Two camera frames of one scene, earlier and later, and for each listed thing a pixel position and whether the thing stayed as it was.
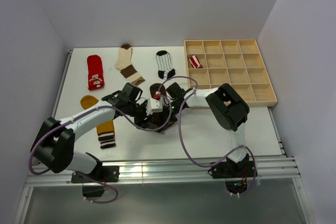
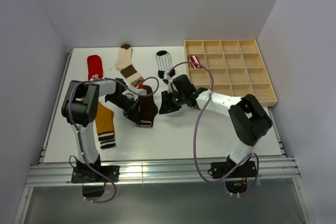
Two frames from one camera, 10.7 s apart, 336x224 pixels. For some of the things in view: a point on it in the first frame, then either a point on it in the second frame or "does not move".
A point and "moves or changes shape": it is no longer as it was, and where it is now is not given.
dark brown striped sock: x=158 y=91 moves or changes shape
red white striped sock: x=195 y=62 does not move
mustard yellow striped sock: x=105 y=131 does not move
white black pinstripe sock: x=164 y=60 does not move
